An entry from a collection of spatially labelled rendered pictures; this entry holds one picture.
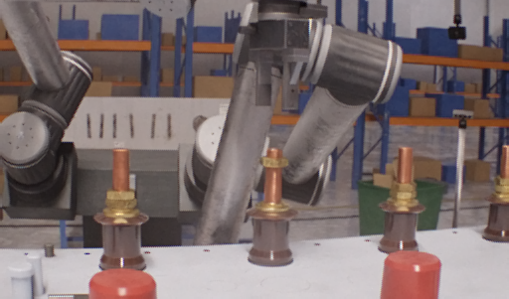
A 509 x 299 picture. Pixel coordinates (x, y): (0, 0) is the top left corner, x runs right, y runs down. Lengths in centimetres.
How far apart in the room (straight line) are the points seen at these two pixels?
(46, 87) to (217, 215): 101
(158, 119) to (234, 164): 449
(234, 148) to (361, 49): 36
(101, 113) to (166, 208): 325
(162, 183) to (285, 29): 165
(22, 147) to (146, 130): 378
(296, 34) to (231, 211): 51
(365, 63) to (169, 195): 142
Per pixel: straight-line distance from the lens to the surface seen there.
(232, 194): 142
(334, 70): 140
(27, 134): 217
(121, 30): 876
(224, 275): 108
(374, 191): 547
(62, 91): 227
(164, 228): 316
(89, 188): 264
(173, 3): 109
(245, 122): 140
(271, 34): 109
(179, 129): 592
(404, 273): 71
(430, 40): 1049
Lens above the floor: 170
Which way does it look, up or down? 6 degrees down
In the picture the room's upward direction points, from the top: 2 degrees clockwise
